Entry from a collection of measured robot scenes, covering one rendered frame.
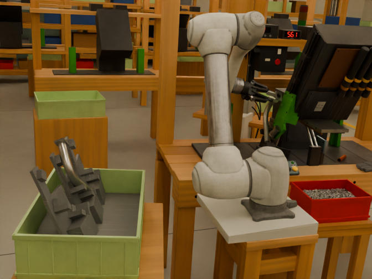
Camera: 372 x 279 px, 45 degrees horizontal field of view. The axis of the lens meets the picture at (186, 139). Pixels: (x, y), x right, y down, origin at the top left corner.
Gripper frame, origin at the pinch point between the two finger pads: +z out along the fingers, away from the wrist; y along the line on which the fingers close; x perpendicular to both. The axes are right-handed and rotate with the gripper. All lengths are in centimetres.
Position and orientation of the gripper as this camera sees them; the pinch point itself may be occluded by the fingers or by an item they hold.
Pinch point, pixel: (273, 96)
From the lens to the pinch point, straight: 255.6
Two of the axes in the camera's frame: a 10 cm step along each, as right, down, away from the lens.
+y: 0.7, -8.8, 4.8
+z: 9.2, 2.4, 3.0
